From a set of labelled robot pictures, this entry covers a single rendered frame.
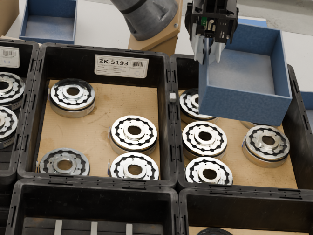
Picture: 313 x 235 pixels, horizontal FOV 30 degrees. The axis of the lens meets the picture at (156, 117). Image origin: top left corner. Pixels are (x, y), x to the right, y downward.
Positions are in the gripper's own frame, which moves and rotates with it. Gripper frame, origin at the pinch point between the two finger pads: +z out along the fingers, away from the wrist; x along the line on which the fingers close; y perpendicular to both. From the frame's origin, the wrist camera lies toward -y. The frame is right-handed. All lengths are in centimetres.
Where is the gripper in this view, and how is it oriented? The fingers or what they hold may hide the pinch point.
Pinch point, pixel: (205, 56)
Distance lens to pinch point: 108.1
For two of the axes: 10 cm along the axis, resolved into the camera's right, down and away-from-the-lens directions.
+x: 9.9, 1.1, -0.3
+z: -0.6, 7.1, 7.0
